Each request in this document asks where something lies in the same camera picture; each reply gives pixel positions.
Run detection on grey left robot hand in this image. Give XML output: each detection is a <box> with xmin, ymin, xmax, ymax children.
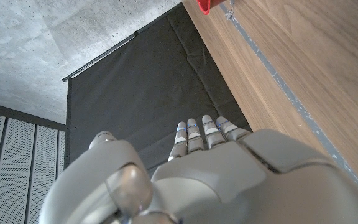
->
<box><xmin>38</xmin><ymin>115</ymin><xmax>358</xmax><ymax>224</ymax></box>

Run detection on red enamel cup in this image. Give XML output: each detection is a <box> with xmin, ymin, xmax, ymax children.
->
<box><xmin>196</xmin><ymin>0</ymin><xmax>226</xmax><ymax>16</ymax></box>

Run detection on black fabric backdrop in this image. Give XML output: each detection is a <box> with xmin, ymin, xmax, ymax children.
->
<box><xmin>64</xmin><ymin>2</ymin><xmax>253</xmax><ymax>170</ymax></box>

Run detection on black backdrop stand pole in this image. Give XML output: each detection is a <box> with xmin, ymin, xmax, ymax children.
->
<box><xmin>62</xmin><ymin>1</ymin><xmax>185</xmax><ymax>83</ymax></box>

